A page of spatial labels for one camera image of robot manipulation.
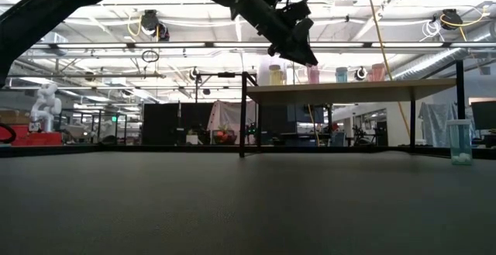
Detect red storage crates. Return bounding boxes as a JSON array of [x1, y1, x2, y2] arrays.
[[0, 125, 63, 148]]

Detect black table frame wooden boards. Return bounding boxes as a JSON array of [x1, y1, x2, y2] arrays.
[[0, 144, 496, 160]]

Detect wooden shelf with black legs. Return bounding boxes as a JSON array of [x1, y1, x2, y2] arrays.
[[238, 59, 466, 159]]

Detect grey hanging cloth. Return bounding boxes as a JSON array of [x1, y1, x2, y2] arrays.
[[417, 102, 459, 150]]

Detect black monitor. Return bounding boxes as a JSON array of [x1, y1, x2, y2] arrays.
[[470, 99, 496, 132]]

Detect long ceiling light bar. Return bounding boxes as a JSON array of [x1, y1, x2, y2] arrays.
[[0, 41, 496, 51]]

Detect black ceiling cable reel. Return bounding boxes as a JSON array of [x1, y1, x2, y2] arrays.
[[439, 9, 465, 32], [139, 9, 161, 33], [353, 66, 369, 82]]

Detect black cabinet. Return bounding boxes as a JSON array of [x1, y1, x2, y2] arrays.
[[141, 102, 212, 146]]

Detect black curved cable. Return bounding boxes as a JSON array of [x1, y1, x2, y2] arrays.
[[0, 122, 18, 145]]

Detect yellow hanging cable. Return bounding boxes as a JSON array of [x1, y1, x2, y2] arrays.
[[363, 0, 412, 142]]

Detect white coiled cable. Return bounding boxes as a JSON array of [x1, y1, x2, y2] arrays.
[[419, 19, 442, 43]]

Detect silver ventilation duct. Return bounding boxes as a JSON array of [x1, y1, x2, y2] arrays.
[[389, 21, 496, 82]]

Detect white draped cloth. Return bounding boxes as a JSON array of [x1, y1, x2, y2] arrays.
[[206, 99, 242, 146]]

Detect black hanging cable loop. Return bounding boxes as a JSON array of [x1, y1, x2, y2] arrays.
[[140, 49, 160, 64]]

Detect black metal stand frame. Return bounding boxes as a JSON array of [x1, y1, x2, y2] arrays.
[[195, 70, 249, 93]]

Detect white robot figure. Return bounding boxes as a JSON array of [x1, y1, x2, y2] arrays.
[[29, 83, 64, 134]]

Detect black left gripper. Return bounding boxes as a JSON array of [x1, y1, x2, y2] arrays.
[[232, 0, 319, 67]]

